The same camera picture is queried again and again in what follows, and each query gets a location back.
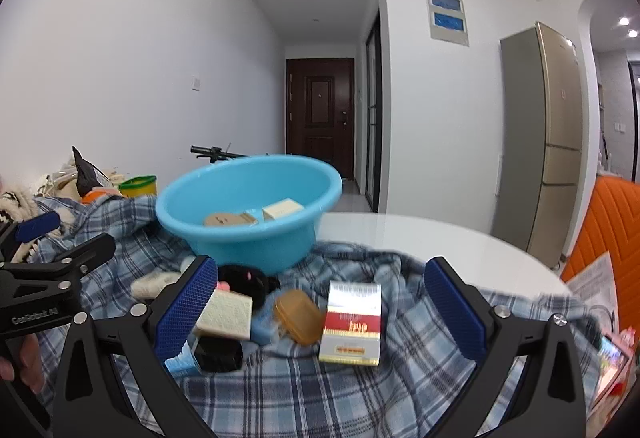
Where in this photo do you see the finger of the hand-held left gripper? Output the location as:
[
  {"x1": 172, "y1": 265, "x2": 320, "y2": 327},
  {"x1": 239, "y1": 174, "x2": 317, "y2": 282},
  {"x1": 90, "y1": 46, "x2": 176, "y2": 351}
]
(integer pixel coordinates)
[
  {"x1": 0, "y1": 211, "x2": 62, "y2": 264},
  {"x1": 0, "y1": 234, "x2": 117, "y2": 289}
]

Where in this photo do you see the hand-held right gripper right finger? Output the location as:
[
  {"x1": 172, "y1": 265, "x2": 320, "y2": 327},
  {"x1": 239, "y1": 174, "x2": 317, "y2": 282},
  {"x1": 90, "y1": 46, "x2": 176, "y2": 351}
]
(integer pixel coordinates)
[{"x1": 424, "y1": 256, "x2": 586, "y2": 438}]

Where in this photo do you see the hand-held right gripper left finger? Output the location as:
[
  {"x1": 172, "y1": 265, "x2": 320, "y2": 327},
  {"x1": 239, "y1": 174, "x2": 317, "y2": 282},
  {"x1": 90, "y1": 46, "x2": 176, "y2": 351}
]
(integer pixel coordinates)
[{"x1": 52, "y1": 254, "x2": 219, "y2": 438}]

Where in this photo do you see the cream packet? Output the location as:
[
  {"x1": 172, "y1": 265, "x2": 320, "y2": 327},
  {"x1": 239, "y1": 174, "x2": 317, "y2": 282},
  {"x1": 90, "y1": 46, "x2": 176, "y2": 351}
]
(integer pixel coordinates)
[{"x1": 194, "y1": 289, "x2": 254, "y2": 340}]

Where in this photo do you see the blue tissue packet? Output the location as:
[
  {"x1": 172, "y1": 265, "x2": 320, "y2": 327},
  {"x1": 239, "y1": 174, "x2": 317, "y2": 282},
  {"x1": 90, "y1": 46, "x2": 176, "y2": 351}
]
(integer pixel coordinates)
[
  {"x1": 250, "y1": 305, "x2": 281, "y2": 346},
  {"x1": 165, "y1": 343, "x2": 201, "y2": 376}
]

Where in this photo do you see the black fuzzy pouch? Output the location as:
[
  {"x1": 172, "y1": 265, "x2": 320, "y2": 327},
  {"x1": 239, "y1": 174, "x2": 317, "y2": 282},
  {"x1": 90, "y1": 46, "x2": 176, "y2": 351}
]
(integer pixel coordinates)
[{"x1": 217, "y1": 264, "x2": 281, "y2": 311}]

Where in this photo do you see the blue plastic basin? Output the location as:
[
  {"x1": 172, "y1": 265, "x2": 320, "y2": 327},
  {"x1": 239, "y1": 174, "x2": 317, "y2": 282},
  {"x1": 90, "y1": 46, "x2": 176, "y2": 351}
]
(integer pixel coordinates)
[{"x1": 156, "y1": 155, "x2": 344, "y2": 276}]

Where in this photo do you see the red and white cigarette box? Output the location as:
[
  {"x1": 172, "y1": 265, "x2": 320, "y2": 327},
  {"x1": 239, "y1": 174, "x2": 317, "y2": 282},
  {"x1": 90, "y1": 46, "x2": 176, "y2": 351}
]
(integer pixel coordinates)
[{"x1": 318, "y1": 281, "x2": 382, "y2": 365}]

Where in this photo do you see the amber translucent soap case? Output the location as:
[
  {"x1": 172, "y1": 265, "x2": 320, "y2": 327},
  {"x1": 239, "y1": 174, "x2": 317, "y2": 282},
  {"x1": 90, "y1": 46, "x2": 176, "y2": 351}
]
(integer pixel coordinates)
[{"x1": 273, "y1": 289, "x2": 324, "y2": 346}]

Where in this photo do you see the person's left hand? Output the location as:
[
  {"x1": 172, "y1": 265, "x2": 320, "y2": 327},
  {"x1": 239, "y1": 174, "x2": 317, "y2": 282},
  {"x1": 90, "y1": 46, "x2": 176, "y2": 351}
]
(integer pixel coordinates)
[{"x1": 0, "y1": 333, "x2": 45, "y2": 394}]

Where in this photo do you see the white plastic bottle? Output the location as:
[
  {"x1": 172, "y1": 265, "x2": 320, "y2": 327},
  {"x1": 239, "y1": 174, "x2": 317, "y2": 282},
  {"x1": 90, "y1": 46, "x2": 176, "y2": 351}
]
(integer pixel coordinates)
[{"x1": 131, "y1": 268, "x2": 188, "y2": 301}]

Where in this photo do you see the cream crumpled bag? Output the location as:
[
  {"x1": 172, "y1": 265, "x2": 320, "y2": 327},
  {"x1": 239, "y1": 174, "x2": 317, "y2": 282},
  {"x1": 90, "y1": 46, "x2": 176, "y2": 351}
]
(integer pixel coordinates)
[{"x1": 37, "y1": 158, "x2": 81, "y2": 199}]

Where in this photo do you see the small black box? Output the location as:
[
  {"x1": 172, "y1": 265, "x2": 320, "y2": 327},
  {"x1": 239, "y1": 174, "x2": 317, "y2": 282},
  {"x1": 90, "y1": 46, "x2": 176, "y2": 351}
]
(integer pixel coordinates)
[{"x1": 192, "y1": 337, "x2": 244, "y2": 373}]

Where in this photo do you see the black bag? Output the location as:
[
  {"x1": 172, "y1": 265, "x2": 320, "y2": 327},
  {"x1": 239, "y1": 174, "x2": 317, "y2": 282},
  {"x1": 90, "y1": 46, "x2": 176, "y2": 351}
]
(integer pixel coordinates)
[{"x1": 71, "y1": 145, "x2": 111, "y2": 199}]

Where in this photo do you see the yellow bucket with green rim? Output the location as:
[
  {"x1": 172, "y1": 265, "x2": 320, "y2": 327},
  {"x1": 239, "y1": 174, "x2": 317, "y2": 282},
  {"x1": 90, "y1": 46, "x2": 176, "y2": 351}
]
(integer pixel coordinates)
[{"x1": 119, "y1": 175, "x2": 157, "y2": 199}]

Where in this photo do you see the brown flat pouch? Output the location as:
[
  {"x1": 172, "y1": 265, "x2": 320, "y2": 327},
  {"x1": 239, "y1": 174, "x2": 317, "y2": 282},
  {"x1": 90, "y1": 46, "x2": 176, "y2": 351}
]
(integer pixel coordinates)
[{"x1": 203, "y1": 211, "x2": 258, "y2": 227}]

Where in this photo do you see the blue plaid cloth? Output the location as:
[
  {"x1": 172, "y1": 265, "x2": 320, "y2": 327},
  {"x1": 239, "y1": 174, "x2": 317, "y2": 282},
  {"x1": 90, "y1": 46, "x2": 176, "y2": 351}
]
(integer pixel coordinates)
[{"x1": 30, "y1": 193, "x2": 621, "y2": 438}]

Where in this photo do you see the cream small box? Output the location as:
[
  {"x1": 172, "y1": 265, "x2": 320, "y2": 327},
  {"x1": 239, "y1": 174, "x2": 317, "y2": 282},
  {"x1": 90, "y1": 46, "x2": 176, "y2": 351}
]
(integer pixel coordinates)
[{"x1": 262, "y1": 199, "x2": 305, "y2": 221}]

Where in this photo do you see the printed paper sheet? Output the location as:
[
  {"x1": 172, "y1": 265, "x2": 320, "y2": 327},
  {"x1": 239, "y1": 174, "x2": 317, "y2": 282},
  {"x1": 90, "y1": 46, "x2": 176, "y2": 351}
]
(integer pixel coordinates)
[{"x1": 567, "y1": 251, "x2": 621, "y2": 334}]

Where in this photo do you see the black bicycle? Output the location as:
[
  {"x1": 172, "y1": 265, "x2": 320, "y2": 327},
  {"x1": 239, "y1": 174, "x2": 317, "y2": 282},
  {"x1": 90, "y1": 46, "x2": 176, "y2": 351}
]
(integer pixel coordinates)
[{"x1": 190, "y1": 145, "x2": 251, "y2": 164}]

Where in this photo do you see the colourful printed box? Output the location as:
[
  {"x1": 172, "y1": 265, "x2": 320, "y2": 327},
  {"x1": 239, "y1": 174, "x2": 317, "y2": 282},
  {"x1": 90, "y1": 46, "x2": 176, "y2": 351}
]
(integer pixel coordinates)
[{"x1": 592, "y1": 328, "x2": 636, "y2": 419}]

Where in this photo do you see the orange chair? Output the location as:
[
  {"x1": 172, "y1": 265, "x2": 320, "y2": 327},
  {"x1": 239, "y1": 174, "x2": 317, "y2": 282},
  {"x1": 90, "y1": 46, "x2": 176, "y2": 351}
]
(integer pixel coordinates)
[{"x1": 560, "y1": 174, "x2": 640, "y2": 334}]

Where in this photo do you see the gold refrigerator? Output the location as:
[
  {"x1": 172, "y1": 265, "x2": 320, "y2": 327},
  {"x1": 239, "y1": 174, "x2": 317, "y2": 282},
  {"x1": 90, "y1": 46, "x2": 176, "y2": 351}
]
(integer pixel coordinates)
[{"x1": 500, "y1": 21, "x2": 585, "y2": 269}]

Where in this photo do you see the black framed glass door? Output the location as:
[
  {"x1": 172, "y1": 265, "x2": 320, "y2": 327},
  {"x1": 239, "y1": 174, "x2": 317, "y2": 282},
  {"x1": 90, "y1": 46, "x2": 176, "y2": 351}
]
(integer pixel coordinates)
[{"x1": 364, "y1": 13, "x2": 383, "y2": 214}]

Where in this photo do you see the dark brown entrance door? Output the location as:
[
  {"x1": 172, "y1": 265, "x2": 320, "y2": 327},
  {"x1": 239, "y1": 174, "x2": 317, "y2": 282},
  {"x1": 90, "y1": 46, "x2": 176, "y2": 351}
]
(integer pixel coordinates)
[{"x1": 286, "y1": 58, "x2": 355, "y2": 181}]

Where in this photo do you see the wall electrical panel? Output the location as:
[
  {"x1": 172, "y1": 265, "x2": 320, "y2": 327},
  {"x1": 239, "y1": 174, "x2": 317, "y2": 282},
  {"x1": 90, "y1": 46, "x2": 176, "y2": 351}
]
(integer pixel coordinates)
[{"x1": 424, "y1": 0, "x2": 471, "y2": 44}]

